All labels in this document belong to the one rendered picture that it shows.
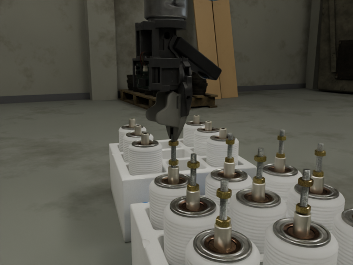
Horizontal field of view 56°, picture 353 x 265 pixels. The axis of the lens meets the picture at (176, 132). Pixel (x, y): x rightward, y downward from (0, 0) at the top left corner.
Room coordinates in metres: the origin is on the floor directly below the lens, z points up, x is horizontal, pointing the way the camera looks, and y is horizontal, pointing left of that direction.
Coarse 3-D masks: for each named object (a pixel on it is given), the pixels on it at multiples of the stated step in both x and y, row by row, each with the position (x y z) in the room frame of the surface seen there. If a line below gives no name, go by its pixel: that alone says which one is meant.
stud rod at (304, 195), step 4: (304, 172) 0.42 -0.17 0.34; (308, 172) 0.41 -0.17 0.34; (304, 176) 0.41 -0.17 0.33; (308, 176) 0.41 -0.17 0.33; (304, 188) 0.41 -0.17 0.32; (308, 188) 0.41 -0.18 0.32; (304, 192) 0.41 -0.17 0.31; (308, 192) 0.42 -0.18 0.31; (300, 196) 0.42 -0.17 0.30; (304, 196) 0.41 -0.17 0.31; (300, 200) 0.42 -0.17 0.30; (304, 200) 0.41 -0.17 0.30; (300, 204) 0.42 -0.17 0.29; (304, 204) 0.41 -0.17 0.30
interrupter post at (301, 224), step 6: (294, 216) 0.42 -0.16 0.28; (300, 216) 0.41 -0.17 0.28; (306, 216) 0.41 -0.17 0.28; (294, 222) 0.42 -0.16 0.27; (300, 222) 0.41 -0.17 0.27; (306, 222) 0.41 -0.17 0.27; (294, 228) 0.42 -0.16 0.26; (300, 228) 0.41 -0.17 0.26; (306, 228) 0.41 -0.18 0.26; (300, 234) 0.41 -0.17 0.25; (306, 234) 0.41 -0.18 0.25
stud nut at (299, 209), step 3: (297, 204) 0.42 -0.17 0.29; (297, 207) 0.42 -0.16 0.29; (300, 207) 0.41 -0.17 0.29; (303, 207) 0.41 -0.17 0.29; (306, 207) 0.41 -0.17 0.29; (309, 207) 0.41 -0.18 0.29; (297, 210) 0.42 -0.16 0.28; (300, 210) 0.41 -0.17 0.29; (303, 210) 0.41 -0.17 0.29; (306, 210) 0.41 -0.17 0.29; (309, 210) 0.41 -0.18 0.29
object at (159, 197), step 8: (152, 184) 0.60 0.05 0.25; (152, 192) 0.59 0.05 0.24; (160, 192) 0.57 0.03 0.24; (168, 192) 0.57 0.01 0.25; (176, 192) 0.57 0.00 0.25; (184, 192) 0.57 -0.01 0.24; (152, 200) 0.59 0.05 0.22; (160, 200) 0.57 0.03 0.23; (168, 200) 0.57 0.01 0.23; (152, 208) 0.59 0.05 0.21; (160, 208) 0.57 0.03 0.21; (152, 216) 0.59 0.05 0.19; (160, 216) 0.57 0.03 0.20; (152, 224) 0.59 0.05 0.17; (160, 224) 0.57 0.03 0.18
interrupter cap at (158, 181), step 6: (180, 174) 0.64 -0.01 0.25; (156, 180) 0.61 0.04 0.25; (162, 180) 0.61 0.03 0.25; (180, 180) 0.62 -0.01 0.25; (186, 180) 0.61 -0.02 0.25; (162, 186) 0.58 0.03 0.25; (168, 186) 0.58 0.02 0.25; (174, 186) 0.58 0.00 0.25; (180, 186) 0.58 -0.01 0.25; (186, 186) 0.58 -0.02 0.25
